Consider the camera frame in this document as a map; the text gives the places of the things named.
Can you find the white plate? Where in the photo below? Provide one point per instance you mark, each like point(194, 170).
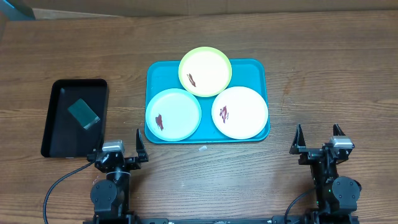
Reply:
point(239, 112)

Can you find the small white paper scrap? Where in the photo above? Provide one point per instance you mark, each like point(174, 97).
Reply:
point(203, 148)

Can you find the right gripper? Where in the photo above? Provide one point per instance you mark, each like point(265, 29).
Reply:
point(310, 154)

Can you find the green scrubbing sponge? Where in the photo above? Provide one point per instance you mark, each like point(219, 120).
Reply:
point(83, 114)

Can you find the green rimmed plate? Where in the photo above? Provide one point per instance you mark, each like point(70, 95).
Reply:
point(205, 71)

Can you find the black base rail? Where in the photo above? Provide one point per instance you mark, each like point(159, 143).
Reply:
point(274, 220)

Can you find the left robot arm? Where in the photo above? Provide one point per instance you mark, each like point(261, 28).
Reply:
point(111, 196)

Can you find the light blue plate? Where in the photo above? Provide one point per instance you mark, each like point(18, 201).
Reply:
point(172, 115)

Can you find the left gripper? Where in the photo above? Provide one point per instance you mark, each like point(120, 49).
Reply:
point(134, 163)

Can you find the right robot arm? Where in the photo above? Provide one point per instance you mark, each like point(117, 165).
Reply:
point(336, 196)

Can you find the black rectangular tray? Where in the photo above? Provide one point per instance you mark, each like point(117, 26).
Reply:
point(63, 135)

